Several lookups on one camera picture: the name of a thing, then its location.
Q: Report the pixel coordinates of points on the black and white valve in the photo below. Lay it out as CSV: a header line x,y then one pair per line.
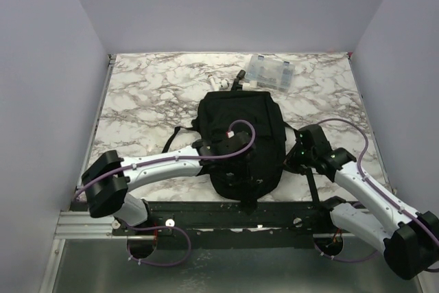
x,y
240,84

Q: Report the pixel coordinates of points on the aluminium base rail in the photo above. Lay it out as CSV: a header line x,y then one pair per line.
x,y
85,226

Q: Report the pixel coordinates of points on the white plastic pipe fitting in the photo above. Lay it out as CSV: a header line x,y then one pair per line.
x,y
217,84

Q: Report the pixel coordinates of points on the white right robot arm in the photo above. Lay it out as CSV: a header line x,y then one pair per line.
x,y
407,239

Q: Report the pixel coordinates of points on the black mounting plate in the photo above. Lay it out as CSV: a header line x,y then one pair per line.
x,y
181,240

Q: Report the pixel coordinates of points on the clear plastic organizer box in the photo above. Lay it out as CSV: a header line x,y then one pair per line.
x,y
264,72

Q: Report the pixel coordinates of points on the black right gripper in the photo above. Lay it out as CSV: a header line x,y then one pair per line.
x,y
289,162

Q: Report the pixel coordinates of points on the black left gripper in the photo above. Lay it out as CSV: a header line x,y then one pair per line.
x,y
245,178

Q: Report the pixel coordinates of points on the black student backpack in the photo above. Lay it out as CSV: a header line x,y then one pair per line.
x,y
247,127

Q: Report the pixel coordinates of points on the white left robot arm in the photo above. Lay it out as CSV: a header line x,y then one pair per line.
x,y
108,182

